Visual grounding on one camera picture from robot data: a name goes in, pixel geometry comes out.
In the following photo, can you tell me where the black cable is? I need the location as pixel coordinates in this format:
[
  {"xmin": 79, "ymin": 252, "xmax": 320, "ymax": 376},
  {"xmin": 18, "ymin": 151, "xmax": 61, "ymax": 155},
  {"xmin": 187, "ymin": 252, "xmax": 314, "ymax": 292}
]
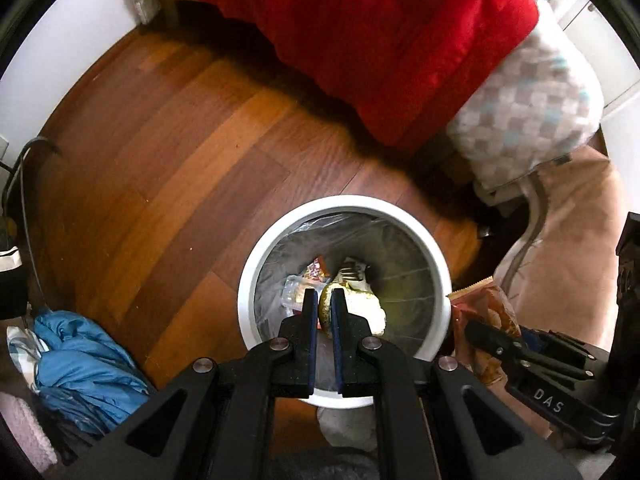
[{"xmin": 0, "ymin": 137, "xmax": 64, "ymax": 307}]

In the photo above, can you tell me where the white wardrobe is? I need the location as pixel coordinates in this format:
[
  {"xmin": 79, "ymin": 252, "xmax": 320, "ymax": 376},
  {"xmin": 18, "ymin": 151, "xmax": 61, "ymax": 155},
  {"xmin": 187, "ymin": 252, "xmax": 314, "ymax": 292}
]
[{"xmin": 554, "ymin": 0, "xmax": 640, "ymax": 112}]

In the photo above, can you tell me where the pink table cover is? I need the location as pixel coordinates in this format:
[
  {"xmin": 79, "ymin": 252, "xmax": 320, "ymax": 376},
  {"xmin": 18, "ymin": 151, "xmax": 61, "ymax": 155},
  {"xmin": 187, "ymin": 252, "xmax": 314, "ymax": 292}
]
[{"xmin": 492, "ymin": 145, "xmax": 632, "ymax": 358}]

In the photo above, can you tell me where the brown snack packet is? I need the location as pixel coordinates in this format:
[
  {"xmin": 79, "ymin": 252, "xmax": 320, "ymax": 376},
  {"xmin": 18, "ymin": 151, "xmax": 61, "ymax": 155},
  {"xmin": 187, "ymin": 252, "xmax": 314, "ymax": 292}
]
[{"xmin": 447, "ymin": 280, "xmax": 524, "ymax": 387}]

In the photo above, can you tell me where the red blanket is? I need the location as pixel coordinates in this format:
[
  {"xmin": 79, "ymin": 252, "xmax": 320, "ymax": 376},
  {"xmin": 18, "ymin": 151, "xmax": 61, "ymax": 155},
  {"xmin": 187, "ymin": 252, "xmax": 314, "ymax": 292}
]
[{"xmin": 116, "ymin": 0, "xmax": 542, "ymax": 154}]

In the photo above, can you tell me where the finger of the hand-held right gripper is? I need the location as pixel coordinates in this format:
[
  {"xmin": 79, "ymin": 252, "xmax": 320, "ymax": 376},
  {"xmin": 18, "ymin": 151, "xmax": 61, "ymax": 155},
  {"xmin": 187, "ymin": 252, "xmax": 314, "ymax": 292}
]
[
  {"xmin": 520, "ymin": 326, "xmax": 608, "ymax": 373},
  {"xmin": 464, "ymin": 320, "xmax": 593, "ymax": 382}
]

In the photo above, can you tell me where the clear bin liner bag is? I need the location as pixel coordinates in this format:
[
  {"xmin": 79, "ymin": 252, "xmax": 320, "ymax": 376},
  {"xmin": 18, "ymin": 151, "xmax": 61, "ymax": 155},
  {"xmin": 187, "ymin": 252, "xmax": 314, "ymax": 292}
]
[{"xmin": 254, "ymin": 212, "xmax": 437, "ymax": 357}]

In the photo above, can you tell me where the clear plastic tray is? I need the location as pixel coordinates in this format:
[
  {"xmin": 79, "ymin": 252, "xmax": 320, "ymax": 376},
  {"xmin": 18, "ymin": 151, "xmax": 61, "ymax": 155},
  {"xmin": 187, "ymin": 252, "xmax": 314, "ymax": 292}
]
[{"xmin": 283, "ymin": 275, "xmax": 312, "ymax": 312}]

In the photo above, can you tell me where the blue jacket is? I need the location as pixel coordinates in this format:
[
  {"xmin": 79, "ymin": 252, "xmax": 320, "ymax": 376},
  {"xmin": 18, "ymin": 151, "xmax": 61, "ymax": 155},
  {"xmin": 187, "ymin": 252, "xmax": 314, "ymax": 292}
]
[{"xmin": 34, "ymin": 310, "xmax": 152, "ymax": 437}]

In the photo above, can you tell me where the checkered bed sheet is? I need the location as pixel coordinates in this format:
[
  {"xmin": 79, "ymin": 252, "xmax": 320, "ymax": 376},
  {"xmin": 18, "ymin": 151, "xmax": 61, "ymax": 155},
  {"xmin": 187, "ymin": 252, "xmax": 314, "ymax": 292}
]
[{"xmin": 446, "ymin": 4, "xmax": 606, "ymax": 187}]

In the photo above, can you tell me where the red snack packet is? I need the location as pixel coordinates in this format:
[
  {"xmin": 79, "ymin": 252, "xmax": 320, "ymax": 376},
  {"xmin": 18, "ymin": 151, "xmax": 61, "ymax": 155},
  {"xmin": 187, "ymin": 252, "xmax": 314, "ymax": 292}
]
[{"xmin": 304, "ymin": 257, "xmax": 331, "ymax": 281}]

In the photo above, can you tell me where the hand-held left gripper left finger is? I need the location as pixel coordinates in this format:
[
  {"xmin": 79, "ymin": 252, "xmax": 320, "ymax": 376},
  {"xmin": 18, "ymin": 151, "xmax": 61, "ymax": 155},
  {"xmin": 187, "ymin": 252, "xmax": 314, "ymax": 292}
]
[{"xmin": 65, "ymin": 287, "xmax": 319, "ymax": 480}]

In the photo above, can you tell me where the pink knit cloth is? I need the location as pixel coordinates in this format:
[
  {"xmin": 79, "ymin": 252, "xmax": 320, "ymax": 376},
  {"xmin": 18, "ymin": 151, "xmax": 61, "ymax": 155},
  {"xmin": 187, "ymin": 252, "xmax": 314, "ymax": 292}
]
[{"xmin": 0, "ymin": 391, "xmax": 59, "ymax": 472}]

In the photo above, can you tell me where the white round trash bin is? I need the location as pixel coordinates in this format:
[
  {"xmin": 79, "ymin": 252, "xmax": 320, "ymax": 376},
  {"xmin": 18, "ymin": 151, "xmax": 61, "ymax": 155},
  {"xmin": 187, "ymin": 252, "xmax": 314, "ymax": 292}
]
[{"xmin": 237, "ymin": 195, "xmax": 454, "ymax": 409}]

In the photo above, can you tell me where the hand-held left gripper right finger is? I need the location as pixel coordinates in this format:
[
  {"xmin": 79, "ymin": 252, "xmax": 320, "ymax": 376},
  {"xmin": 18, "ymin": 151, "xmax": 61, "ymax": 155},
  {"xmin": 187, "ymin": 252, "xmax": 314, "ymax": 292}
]
[{"xmin": 330, "ymin": 287, "xmax": 584, "ymax": 480}]

